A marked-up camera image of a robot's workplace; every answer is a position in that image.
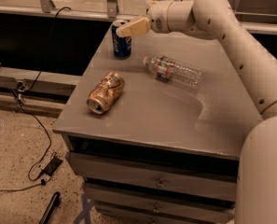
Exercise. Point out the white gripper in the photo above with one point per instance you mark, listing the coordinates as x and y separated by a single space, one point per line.
157 19

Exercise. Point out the blue pepsi can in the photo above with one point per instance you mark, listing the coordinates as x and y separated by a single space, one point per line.
122 46

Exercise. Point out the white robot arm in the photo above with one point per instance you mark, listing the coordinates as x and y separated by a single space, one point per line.
256 68

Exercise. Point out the crushed gold soda can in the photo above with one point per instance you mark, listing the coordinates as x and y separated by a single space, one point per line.
106 93

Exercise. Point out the clear plastic water bottle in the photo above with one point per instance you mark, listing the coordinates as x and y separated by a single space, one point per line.
169 69

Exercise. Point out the grey drawer cabinet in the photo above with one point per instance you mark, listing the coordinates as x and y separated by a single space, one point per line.
164 123

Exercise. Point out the grey upper drawer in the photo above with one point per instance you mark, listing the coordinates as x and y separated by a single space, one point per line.
154 177

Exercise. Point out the grey drawer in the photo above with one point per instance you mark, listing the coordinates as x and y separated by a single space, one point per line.
156 205
114 211
154 177

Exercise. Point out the black power adapter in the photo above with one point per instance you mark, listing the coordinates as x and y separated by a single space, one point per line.
52 166

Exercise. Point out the grey middle drawer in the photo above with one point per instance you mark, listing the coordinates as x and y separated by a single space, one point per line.
156 205

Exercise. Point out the black bar on floor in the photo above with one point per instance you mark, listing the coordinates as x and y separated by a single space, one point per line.
54 201

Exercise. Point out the grey lower drawer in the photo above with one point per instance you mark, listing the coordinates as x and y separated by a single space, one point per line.
114 211

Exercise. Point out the metal rail bracket middle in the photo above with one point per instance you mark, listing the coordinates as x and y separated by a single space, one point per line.
112 8

